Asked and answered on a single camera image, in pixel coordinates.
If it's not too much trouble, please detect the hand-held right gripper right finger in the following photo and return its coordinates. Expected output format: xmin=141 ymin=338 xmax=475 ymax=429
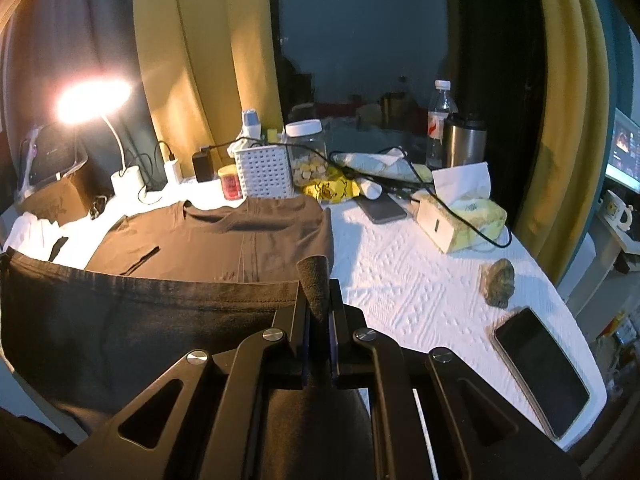
xmin=327 ymin=280 xmax=583 ymax=480

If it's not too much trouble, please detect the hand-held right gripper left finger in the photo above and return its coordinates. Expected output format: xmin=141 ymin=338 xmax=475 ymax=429
xmin=55 ymin=280 xmax=313 ymax=480

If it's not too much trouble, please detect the brown t-shirt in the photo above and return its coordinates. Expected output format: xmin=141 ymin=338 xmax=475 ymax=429
xmin=0 ymin=197 xmax=373 ymax=480

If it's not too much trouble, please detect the grey phone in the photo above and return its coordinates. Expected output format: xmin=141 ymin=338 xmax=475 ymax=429
xmin=356 ymin=194 xmax=408 ymax=224

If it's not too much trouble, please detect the yellow snack bag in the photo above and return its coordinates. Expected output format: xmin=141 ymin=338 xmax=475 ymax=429
xmin=302 ymin=167 xmax=361 ymax=204

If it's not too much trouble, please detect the white perforated basket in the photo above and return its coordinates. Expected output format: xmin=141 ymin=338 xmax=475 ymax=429
xmin=234 ymin=144 xmax=296 ymax=200

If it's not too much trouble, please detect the red can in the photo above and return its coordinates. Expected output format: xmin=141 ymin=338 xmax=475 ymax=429
xmin=217 ymin=164 xmax=244 ymax=201

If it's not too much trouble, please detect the clear jar with white lid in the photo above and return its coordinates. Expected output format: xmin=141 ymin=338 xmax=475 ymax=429
xmin=285 ymin=120 xmax=331 ymax=188

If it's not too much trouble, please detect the white patterned packet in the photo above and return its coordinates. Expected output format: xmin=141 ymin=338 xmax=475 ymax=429
xmin=332 ymin=150 xmax=433 ymax=183

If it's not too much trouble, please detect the brown stone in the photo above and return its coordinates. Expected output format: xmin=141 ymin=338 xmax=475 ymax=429
xmin=479 ymin=258 xmax=516 ymax=307

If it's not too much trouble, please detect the yellow tissue pack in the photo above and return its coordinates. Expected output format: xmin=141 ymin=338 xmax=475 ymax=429
xmin=432 ymin=162 xmax=508 ymax=253

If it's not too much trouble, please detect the black charger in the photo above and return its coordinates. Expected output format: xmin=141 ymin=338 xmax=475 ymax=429
xmin=192 ymin=150 xmax=216 ymax=183

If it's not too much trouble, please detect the crumpled white tissue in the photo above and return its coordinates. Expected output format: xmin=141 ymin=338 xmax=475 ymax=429
xmin=227 ymin=137 xmax=263 ymax=158

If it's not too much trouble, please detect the black phone in clear case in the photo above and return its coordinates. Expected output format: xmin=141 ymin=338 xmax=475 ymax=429
xmin=492 ymin=306 xmax=592 ymax=441

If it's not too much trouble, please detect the steel thermos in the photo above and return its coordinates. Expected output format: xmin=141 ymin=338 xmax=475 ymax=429
xmin=445 ymin=114 xmax=487 ymax=168

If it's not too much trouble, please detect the white desk lamp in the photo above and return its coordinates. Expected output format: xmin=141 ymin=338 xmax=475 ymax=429
xmin=57 ymin=79 xmax=151 ymax=198

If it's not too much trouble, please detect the clear water bottle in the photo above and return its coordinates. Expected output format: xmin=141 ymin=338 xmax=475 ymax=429
xmin=425 ymin=80 xmax=460 ymax=170

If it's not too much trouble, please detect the cardboard box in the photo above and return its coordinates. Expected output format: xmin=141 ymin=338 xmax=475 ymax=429
xmin=17 ymin=162 xmax=108 ymax=226

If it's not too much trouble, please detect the yellow curtain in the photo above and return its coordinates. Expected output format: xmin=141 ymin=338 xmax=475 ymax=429
xmin=512 ymin=0 xmax=611 ymax=286
xmin=132 ymin=0 xmax=283 ymax=181

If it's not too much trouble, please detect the white cloth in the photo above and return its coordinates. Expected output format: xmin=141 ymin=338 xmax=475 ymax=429
xmin=2 ymin=212 xmax=68 ymax=261

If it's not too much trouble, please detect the dark window pane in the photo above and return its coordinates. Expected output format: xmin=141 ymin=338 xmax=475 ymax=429
xmin=270 ymin=0 xmax=546 ymax=131

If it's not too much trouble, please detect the white mug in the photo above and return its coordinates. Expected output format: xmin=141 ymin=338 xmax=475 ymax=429
xmin=597 ymin=190 xmax=633 ymax=233

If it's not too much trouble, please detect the clear plastic bag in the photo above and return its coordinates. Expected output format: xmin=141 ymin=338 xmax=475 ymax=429
xmin=19 ymin=127 xmax=42 ymax=196

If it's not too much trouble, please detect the computer monitor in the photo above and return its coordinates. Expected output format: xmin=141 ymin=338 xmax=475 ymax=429
xmin=605 ymin=107 xmax=640 ymax=196

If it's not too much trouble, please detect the dark curtain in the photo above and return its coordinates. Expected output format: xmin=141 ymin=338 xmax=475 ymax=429
xmin=0 ymin=0 xmax=166 ymax=196

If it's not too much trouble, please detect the black cable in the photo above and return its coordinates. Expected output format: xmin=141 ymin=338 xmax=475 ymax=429
xmin=200 ymin=135 xmax=513 ymax=251

